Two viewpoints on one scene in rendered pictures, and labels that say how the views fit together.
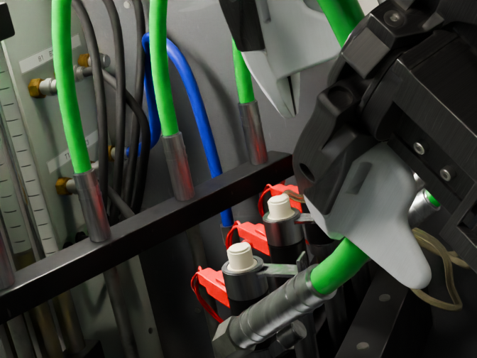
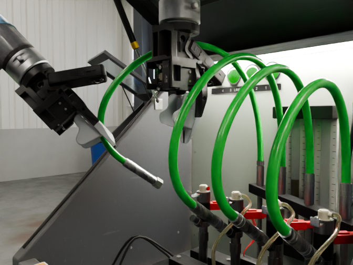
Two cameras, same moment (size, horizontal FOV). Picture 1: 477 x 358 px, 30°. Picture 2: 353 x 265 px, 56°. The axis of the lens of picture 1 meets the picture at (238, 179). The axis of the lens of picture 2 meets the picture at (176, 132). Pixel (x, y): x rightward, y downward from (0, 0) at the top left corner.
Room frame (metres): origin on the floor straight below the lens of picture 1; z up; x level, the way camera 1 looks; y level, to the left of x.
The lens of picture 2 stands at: (0.73, -0.63, 1.27)
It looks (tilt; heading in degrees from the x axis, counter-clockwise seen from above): 3 degrees down; 112
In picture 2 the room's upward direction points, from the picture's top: straight up
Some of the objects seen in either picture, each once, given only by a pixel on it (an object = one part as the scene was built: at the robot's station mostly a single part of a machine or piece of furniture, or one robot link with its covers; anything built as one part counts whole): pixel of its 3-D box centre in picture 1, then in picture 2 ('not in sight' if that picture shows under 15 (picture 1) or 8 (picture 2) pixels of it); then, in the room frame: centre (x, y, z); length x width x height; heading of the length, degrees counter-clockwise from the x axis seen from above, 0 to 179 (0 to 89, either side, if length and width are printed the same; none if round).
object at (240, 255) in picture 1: (243, 265); (204, 192); (0.54, 0.01, 1.12); 0.02 x 0.02 x 0.03
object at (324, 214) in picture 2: not in sight; (324, 219); (0.75, -0.09, 1.12); 0.02 x 0.02 x 0.03
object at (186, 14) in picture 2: not in sight; (180, 14); (0.51, -0.05, 1.45); 0.08 x 0.08 x 0.05
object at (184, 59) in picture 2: not in sight; (176, 60); (0.50, -0.06, 1.37); 0.09 x 0.08 x 0.12; 64
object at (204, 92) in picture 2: not in sight; (194, 93); (0.53, -0.04, 1.31); 0.05 x 0.02 x 0.09; 154
